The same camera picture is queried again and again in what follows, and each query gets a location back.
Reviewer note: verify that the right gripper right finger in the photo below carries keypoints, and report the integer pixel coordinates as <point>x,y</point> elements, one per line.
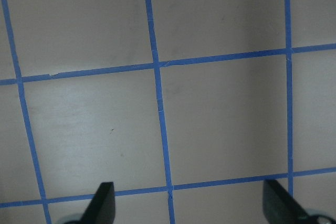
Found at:
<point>279,206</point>

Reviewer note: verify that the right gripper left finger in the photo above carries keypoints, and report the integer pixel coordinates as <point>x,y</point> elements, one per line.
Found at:
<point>102,206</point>

